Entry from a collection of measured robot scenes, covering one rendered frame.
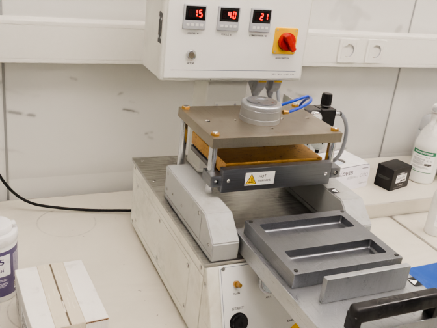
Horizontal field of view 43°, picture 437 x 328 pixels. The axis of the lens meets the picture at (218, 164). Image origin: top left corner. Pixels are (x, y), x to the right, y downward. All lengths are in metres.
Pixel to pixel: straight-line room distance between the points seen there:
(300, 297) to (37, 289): 0.46
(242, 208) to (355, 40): 0.75
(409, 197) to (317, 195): 0.60
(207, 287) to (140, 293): 0.25
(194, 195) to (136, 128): 0.57
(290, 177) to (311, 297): 0.29
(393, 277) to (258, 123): 0.38
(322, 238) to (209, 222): 0.19
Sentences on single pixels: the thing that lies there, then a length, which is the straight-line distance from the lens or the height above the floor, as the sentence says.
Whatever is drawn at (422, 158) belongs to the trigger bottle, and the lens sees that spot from 1.79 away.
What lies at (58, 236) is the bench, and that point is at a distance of 1.35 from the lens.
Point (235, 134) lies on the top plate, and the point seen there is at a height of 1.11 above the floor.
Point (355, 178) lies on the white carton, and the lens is 1.64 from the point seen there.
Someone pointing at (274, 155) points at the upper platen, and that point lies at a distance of 1.05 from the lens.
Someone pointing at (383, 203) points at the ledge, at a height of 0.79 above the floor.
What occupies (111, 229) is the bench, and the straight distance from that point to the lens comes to 1.37.
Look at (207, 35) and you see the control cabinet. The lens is 1.13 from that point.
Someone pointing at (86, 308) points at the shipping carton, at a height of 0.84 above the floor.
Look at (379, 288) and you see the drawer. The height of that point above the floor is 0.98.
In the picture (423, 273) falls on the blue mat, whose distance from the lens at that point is 1.42.
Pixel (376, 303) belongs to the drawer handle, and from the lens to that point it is 0.78.
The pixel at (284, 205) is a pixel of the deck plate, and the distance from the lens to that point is 1.16.
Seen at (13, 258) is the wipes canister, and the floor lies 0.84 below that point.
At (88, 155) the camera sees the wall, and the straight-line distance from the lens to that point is 1.52.
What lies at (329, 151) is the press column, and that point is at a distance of 1.10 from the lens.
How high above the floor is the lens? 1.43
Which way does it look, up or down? 22 degrees down
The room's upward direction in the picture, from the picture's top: 7 degrees clockwise
